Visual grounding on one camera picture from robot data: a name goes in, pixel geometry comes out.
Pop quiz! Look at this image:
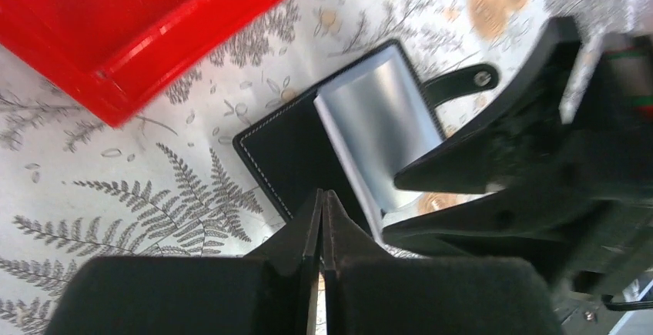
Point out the red plastic bin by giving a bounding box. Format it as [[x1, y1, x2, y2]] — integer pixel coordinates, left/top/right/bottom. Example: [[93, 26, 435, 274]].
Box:
[[1, 0, 282, 127]]

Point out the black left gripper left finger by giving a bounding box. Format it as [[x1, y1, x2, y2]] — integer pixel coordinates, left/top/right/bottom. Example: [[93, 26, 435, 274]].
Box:
[[46, 189, 323, 334]]

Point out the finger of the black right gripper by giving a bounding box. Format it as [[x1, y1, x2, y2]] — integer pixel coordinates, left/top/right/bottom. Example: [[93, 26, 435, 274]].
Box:
[[393, 16, 582, 194], [383, 189, 652, 292]]

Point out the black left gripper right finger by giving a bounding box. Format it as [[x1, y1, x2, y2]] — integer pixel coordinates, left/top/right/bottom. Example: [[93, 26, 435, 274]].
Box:
[[322, 190, 562, 334]]

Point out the white magnetic stripe card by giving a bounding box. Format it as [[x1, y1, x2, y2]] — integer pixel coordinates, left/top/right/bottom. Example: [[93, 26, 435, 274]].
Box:
[[313, 42, 443, 243]]

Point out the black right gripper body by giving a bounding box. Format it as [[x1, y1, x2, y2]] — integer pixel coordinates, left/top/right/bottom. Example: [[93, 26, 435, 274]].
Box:
[[558, 33, 652, 200]]

